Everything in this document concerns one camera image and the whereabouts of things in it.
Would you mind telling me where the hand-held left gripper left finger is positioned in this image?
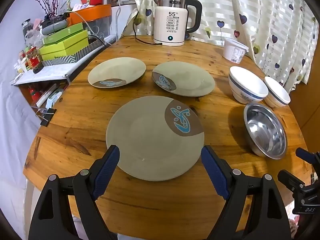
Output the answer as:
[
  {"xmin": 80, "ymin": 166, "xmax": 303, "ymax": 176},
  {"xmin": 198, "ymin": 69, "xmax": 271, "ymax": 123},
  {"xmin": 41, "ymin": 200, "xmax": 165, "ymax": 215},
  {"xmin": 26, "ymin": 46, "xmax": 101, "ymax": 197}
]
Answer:
[{"xmin": 28, "ymin": 145, "xmax": 120, "ymax": 240}]

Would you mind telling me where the red cartoon figure jar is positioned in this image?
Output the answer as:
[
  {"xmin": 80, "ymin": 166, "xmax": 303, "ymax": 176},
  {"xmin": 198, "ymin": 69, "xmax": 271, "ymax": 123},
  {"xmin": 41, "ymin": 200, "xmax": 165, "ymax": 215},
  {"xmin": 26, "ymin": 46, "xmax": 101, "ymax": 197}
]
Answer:
[{"xmin": 25, "ymin": 46, "xmax": 44, "ymax": 74}]

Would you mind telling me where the clear plastic bag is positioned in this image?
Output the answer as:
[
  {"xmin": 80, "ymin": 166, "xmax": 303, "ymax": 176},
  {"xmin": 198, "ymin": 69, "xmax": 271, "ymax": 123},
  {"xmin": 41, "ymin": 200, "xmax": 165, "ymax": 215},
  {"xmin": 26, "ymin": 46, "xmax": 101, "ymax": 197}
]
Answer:
[{"xmin": 24, "ymin": 27, "xmax": 45, "ymax": 48}]

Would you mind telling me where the black binder clip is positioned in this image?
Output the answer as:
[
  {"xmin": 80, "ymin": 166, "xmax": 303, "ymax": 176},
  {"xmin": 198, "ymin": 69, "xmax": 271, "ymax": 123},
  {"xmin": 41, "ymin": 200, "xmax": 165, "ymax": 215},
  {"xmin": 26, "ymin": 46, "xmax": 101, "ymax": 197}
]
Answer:
[{"xmin": 35, "ymin": 107, "xmax": 57, "ymax": 127}]

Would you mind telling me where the lime green box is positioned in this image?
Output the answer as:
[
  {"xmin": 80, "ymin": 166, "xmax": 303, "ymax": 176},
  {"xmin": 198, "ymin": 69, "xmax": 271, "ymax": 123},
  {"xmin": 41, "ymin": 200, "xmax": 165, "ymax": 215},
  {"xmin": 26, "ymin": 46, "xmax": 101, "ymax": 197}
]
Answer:
[
  {"xmin": 39, "ymin": 41, "xmax": 89, "ymax": 61},
  {"xmin": 39, "ymin": 29, "xmax": 89, "ymax": 52}
]

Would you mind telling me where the white tube package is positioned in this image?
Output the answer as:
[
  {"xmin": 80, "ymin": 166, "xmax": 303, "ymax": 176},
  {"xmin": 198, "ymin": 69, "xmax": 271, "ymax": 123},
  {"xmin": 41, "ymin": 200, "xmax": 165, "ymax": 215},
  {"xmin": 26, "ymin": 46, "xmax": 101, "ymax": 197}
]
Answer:
[{"xmin": 32, "ymin": 82, "xmax": 63, "ymax": 108}]

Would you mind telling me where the brown wooden board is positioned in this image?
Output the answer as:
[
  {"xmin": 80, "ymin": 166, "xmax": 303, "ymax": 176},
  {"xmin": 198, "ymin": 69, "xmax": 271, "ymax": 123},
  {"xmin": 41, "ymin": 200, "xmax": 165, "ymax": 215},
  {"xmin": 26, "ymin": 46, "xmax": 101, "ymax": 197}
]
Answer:
[{"xmin": 299, "ymin": 22, "xmax": 320, "ymax": 137}]

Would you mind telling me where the white plastic tub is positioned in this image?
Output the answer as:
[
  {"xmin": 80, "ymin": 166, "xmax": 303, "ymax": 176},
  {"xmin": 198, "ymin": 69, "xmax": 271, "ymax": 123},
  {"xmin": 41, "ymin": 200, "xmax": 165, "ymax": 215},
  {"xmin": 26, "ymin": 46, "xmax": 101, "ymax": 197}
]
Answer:
[{"xmin": 222, "ymin": 38, "xmax": 249, "ymax": 63}]

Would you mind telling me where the heart-print curtain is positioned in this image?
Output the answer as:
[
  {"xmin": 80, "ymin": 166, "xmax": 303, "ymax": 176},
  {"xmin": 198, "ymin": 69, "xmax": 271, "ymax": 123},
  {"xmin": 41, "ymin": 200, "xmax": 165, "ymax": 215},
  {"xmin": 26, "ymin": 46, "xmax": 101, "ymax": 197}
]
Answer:
[{"xmin": 130, "ymin": 0, "xmax": 320, "ymax": 93}]

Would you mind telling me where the orange-lidded clear box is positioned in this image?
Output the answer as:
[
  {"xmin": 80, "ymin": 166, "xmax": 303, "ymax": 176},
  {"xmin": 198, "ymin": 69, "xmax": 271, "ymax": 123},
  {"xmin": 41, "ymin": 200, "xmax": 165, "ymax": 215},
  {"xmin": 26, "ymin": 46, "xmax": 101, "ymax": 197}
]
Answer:
[{"xmin": 67, "ymin": 4, "xmax": 112, "ymax": 39}]

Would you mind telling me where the white cable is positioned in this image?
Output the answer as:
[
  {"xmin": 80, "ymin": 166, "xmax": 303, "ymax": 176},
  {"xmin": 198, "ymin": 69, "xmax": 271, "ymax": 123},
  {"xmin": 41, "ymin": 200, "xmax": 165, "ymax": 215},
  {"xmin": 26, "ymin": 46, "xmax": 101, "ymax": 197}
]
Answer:
[{"xmin": 71, "ymin": 10, "xmax": 105, "ymax": 46}]

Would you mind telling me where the black device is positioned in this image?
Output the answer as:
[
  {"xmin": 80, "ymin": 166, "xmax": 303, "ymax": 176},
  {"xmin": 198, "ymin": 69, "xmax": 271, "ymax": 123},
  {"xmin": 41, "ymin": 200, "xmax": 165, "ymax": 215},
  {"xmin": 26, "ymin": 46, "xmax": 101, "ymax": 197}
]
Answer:
[{"xmin": 44, "ymin": 12, "xmax": 72, "ymax": 23}]

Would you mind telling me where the stainless steel bowl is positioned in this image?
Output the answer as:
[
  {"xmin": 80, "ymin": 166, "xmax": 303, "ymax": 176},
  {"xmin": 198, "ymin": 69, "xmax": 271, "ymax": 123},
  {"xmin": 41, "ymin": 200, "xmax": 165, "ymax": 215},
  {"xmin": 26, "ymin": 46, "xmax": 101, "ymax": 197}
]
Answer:
[{"xmin": 244, "ymin": 103, "xmax": 288, "ymax": 160}]

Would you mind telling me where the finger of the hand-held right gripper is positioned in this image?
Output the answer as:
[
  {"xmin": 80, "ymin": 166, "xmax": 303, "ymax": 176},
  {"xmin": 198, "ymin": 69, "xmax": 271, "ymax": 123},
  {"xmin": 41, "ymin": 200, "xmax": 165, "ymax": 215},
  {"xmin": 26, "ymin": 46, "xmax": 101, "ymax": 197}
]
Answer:
[
  {"xmin": 295, "ymin": 148, "xmax": 320, "ymax": 167},
  {"xmin": 277, "ymin": 169, "xmax": 310, "ymax": 198}
]

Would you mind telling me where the grey plate with brown patch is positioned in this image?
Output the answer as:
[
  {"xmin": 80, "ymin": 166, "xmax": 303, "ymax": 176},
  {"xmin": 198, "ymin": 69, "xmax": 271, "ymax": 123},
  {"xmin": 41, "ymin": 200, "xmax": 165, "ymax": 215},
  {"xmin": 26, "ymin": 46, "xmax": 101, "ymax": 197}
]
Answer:
[
  {"xmin": 106, "ymin": 96, "xmax": 205, "ymax": 182},
  {"xmin": 152, "ymin": 61, "xmax": 215, "ymax": 97},
  {"xmin": 88, "ymin": 57, "xmax": 146, "ymax": 89}
]

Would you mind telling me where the black kettle power cable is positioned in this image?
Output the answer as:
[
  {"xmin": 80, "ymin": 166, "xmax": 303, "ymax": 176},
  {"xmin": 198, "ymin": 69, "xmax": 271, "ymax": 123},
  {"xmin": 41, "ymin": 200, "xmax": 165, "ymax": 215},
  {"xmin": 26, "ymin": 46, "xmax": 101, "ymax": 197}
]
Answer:
[{"xmin": 134, "ymin": 11, "xmax": 162, "ymax": 46}]

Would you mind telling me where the chevron patterned box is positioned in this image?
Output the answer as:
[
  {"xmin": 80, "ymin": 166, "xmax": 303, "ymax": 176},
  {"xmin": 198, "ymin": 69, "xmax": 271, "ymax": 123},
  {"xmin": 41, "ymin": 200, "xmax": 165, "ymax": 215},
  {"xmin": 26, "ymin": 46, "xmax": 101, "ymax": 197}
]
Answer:
[{"xmin": 41, "ymin": 36, "xmax": 105, "ymax": 68}]

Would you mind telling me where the white electric kettle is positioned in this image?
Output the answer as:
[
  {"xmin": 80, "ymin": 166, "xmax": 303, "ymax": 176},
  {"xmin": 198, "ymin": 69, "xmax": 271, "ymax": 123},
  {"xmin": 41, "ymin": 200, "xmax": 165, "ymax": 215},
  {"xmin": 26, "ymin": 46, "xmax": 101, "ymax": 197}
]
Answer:
[{"xmin": 152, "ymin": 0, "xmax": 202, "ymax": 47}]

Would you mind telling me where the grey oblong device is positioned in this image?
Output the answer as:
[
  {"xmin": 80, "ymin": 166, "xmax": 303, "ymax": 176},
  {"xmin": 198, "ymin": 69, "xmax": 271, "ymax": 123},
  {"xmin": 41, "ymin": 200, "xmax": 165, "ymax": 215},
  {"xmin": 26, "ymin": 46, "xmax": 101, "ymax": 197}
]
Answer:
[{"xmin": 41, "ymin": 20, "xmax": 69, "ymax": 35}]

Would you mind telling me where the red bottle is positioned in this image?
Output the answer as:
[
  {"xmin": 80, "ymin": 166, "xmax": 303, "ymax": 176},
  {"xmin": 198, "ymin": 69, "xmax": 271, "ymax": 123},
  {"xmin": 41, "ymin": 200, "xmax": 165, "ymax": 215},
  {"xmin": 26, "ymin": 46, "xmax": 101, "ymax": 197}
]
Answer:
[{"xmin": 28, "ymin": 85, "xmax": 42, "ymax": 103}]

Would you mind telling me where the white hanging power cord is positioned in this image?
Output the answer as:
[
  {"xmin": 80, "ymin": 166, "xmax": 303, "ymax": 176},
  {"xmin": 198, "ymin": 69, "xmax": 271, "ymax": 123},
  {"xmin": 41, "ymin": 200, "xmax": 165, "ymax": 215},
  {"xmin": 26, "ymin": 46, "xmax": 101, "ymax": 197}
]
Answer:
[{"xmin": 115, "ymin": 0, "xmax": 124, "ymax": 40}]

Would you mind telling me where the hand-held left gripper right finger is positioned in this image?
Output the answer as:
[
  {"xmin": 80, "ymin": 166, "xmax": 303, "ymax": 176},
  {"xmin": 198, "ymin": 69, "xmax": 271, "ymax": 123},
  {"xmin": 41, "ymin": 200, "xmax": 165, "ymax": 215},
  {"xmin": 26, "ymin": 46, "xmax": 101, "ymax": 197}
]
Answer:
[{"xmin": 201, "ymin": 145, "xmax": 292, "ymax": 240}]

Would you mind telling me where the dark green box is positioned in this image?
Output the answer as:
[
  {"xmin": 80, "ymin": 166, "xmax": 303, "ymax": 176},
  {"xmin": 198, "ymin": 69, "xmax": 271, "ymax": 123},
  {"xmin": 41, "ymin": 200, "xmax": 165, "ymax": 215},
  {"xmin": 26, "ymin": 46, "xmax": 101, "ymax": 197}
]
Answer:
[{"xmin": 42, "ymin": 22, "xmax": 84, "ymax": 45}]

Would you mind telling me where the small white bowl blue band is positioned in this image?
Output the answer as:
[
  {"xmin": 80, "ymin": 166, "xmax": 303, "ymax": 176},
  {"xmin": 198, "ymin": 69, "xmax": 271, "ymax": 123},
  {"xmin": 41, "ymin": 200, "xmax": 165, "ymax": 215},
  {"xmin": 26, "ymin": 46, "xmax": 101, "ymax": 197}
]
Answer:
[{"xmin": 264, "ymin": 76, "xmax": 291, "ymax": 108}]

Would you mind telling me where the large white bowl blue band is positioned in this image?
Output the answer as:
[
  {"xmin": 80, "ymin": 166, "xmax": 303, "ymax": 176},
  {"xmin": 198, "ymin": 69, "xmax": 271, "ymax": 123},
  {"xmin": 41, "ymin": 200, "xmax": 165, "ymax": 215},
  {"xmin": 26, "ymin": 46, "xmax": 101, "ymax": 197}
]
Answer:
[{"xmin": 228, "ymin": 66, "xmax": 269, "ymax": 104}]

